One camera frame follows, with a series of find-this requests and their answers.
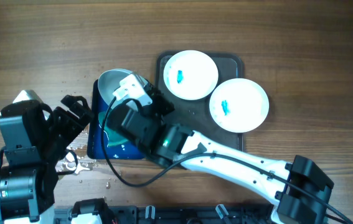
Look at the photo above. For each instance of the grey white plate bottom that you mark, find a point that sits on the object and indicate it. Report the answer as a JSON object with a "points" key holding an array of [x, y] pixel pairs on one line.
{"points": [[109, 81]]}

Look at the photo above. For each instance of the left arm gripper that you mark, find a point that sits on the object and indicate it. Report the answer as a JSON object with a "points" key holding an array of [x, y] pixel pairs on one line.
{"points": [[61, 115]]}

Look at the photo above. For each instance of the green scrubbing sponge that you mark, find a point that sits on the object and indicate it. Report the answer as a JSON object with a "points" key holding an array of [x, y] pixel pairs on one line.
{"points": [[113, 138]]}

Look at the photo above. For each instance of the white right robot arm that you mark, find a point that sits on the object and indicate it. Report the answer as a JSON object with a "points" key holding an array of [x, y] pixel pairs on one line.
{"points": [[299, 191]]}

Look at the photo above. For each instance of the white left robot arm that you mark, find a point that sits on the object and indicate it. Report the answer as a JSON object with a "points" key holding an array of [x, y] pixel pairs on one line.
{"points": [[36, 137]]}

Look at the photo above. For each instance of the white plate top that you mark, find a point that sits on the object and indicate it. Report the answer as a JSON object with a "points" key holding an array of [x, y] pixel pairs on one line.
{"points": [[190, 75]]}

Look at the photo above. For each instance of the dark brown serving tray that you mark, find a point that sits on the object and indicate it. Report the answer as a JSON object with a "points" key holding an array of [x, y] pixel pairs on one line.
{"points": [[195, 114]]}

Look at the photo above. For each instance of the blue tray with water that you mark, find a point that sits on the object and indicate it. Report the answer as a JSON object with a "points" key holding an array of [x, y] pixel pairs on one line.
{"points": [[94, 151]]}

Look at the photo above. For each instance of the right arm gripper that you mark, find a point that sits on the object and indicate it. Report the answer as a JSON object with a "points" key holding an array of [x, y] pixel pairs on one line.
{"points": [[159, 98]]}

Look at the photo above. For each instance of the pinkish white plate right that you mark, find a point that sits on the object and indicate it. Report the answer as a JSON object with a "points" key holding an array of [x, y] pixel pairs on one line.
{"points": [[239, 105]]}

